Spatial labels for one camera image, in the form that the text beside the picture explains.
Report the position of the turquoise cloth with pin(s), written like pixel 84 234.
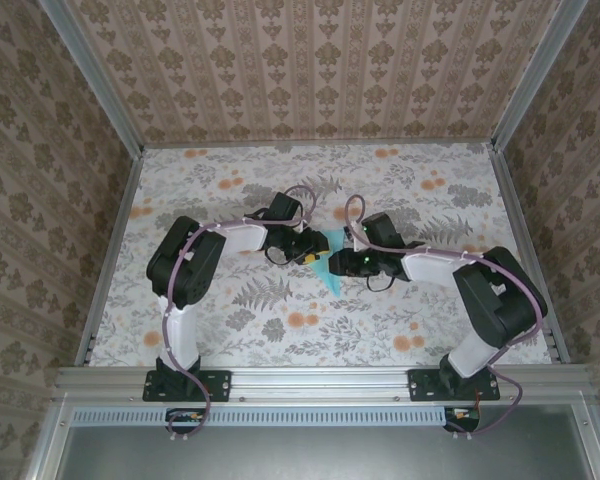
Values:
pixel 332 282

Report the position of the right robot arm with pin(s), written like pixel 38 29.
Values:
pixel 425 265

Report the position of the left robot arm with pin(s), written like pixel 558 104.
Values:
pixel 242 239

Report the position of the grey metal sheet panel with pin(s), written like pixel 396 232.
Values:
pixel 305 455

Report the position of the aluminium base beam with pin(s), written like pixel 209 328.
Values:
pixel 320 382

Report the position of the thin aluminium wall-side rail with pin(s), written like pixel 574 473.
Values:
pixel 320 145

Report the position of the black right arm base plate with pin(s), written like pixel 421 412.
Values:
pixel 422 385

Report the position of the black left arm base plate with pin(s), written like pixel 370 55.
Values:
pixel 215 385

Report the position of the aluminium side rail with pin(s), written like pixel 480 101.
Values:
pixel 110 250
pixel 525 235

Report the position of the aluminium corner post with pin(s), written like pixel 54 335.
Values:
pixel 99 85
pixel 535 75

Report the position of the aluminium panel edge rail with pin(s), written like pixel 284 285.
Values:
pixel 594 440
pixel 47 440

